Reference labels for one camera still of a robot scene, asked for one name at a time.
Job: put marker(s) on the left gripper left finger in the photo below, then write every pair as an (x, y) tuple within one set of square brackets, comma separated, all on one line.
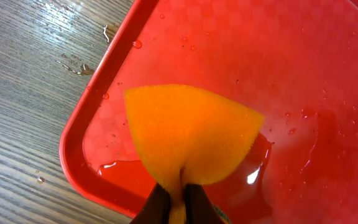
[(156, 210)]

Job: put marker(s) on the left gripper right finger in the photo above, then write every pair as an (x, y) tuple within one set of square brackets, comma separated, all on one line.
[(199, 209)]

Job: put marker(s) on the orange sponge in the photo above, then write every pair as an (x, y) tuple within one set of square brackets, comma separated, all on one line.
[(187, 135)]

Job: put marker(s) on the red plastic tray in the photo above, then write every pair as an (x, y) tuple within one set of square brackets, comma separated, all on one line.
[(296, 62)]

